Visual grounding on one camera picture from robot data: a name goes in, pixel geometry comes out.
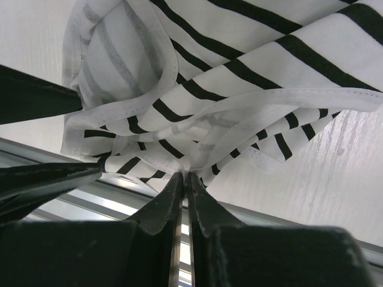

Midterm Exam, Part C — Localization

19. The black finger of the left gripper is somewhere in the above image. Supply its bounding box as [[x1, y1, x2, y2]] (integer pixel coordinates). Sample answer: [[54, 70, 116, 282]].
[[1, 65, 82, 125], [1, 163, 102, 223]]

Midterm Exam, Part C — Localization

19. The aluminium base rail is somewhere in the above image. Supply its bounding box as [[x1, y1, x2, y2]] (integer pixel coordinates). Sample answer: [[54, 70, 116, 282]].
[[1, 138, 382, 286]]

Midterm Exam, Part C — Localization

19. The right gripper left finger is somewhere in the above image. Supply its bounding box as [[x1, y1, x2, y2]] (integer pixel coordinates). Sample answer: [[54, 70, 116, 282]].
[[1, 173, 183, 286]]

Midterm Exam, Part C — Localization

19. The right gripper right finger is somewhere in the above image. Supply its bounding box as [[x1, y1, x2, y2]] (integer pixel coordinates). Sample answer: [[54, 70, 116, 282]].
[[186, 173, 375, 286]]

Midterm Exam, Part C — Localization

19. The white black-striped tank top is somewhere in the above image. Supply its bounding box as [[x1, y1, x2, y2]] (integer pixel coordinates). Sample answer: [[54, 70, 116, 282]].
[[61, 1, 382, 189]]

